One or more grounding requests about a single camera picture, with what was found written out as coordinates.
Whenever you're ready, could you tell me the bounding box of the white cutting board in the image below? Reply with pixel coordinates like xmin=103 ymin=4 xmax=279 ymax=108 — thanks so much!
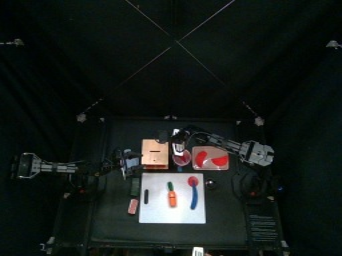
xmin=137 ymin=172 xmax=207 ymax=225

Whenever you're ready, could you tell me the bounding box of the blue-handled red toy pizza cutter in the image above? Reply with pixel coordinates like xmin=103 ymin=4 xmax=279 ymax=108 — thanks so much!
xmin=187 ymin=175 xmax=200 ymax=211

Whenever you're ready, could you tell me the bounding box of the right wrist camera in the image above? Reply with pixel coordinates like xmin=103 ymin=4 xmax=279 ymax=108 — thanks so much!
xmin=156 ymin=129 xmax=171 ymax=145

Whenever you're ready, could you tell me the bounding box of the red plastic cup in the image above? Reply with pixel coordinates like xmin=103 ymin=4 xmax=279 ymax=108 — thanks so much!
xmin=172 ymin=149 xmax=192 ymax=168

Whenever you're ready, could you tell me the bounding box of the pink block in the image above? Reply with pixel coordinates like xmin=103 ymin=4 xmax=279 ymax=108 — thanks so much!
xmin=127 ymin=198 xmax=140 ymax=215

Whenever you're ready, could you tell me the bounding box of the orange toy carrot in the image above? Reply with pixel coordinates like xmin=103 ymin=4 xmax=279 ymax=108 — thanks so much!
xmin=165 ymin=181 xmax=179 ymax=208

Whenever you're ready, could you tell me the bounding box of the wooden box with red front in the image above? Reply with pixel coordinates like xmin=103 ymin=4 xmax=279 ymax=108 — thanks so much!
xmin=140 ymin=138 xmax=171 ymax=170

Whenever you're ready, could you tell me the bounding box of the red half-round toy slice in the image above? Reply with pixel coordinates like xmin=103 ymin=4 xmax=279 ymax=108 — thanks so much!
xmin=210 ymin=155 xmax=230 ymax=167

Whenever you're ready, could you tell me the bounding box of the black label plate white text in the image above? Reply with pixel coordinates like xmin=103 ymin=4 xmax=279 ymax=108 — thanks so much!
xmin=246 ymin=213 xmax=279 ymax=249

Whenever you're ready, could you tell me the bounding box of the red crescent toy slice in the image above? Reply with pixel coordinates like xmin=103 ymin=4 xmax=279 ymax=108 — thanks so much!
xmin=195 ymin=150 xmax=210 ymax=168

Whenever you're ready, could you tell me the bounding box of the green striped block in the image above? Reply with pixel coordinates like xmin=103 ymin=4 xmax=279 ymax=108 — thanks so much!
xmin=129 ymin=177 xmax=140 ymax=197

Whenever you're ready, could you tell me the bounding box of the pink tray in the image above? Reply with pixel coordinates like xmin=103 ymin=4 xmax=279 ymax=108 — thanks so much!
xmin=191 ymin=145 xmax=231 ymax=172

